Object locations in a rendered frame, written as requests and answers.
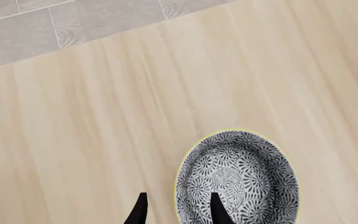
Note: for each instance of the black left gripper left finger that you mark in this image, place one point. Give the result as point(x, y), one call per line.
point(139, 211)

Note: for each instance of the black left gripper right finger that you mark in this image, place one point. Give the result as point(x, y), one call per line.
point(220, 212)

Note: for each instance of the black white patterned bowl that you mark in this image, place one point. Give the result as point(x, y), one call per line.
point(247, 168)

